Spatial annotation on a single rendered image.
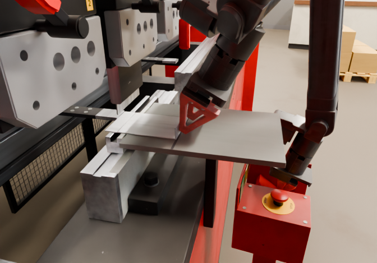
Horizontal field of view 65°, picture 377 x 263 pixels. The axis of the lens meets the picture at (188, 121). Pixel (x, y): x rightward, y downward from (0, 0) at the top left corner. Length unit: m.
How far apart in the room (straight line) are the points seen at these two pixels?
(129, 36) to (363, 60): 4.17
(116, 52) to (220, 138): 0.22
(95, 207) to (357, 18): 5.93
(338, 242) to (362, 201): 0.43
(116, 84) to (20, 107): 0.26
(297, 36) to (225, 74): 5.79
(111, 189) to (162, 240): 0.11
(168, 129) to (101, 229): 0.20
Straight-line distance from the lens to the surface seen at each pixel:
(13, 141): 0.67
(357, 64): 4.48
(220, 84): 0.46
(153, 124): 0.54
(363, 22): 6.22
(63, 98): 0.31
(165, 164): 0.60
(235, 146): 0.48
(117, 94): 0.50
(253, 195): 0.73
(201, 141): 0.49
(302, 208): 0.73
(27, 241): 1.87
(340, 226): 1.93
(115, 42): 0.42
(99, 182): 0.49
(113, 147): 0.52
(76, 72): 0.32
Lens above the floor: 1.24
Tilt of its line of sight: 26 degrees down
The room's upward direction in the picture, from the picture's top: straight up
